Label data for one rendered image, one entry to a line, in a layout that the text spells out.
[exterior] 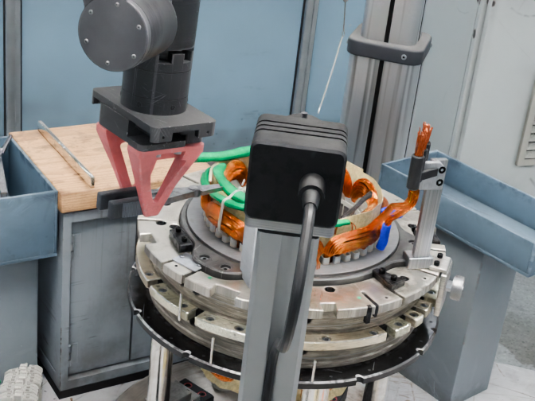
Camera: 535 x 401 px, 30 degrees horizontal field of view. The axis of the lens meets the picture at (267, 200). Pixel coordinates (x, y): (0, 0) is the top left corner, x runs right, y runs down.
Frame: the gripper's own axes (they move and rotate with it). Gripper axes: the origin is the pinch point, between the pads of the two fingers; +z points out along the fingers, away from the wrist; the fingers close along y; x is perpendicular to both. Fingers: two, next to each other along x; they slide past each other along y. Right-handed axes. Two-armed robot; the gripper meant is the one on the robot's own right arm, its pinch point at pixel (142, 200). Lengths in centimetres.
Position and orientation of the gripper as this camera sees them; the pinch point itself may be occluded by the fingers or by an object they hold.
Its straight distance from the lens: 90.0
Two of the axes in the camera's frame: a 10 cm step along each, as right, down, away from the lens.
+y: 6.2, 4.0, -6.7
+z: -1.5, 9.1, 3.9
